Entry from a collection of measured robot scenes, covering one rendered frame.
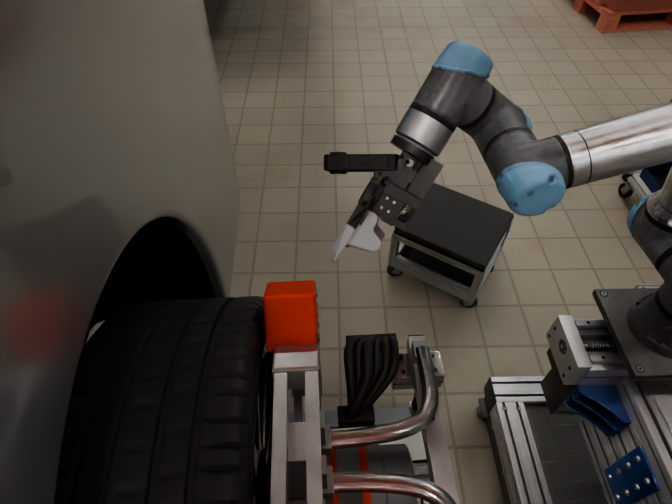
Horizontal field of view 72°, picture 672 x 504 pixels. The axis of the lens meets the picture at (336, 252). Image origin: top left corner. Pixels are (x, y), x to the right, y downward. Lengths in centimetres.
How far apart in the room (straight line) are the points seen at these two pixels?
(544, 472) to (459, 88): 126
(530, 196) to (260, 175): 217
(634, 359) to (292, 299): 77
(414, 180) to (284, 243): 165
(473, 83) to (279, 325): 44
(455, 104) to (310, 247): 166
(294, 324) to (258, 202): 188
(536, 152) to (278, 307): 41
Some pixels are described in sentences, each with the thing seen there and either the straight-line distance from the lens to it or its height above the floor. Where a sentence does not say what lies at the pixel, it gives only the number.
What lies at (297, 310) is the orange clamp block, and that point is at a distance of 67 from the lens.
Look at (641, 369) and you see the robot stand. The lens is 117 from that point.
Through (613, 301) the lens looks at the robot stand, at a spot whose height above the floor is 82.
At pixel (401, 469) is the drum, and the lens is 83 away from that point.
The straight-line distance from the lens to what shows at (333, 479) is 72.
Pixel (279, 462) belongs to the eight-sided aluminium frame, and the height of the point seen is 112.
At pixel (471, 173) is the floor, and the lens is 279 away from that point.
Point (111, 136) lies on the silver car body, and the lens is 59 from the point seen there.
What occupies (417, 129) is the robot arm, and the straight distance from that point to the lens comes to 69.
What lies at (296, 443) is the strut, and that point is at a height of 109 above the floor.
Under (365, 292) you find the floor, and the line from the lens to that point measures 211.
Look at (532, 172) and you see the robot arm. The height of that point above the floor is 132.
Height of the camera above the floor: 170
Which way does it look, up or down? 49 degrees down
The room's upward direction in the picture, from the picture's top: straight up
